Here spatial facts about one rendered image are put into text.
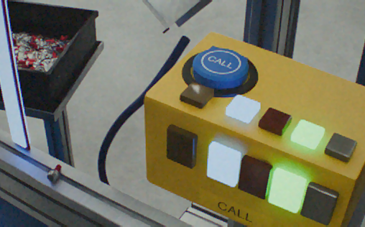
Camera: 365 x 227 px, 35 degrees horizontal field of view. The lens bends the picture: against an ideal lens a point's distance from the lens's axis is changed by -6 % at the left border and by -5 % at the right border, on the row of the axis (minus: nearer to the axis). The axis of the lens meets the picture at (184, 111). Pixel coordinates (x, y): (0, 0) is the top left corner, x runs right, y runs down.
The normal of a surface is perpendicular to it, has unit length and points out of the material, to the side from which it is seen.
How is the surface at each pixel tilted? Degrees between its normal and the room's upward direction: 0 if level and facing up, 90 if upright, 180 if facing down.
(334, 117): 0
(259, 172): 90
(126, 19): 0
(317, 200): 90
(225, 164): 90
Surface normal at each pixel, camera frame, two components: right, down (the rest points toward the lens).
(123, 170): 0.03, -0.76
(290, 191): -0.51, 0.55
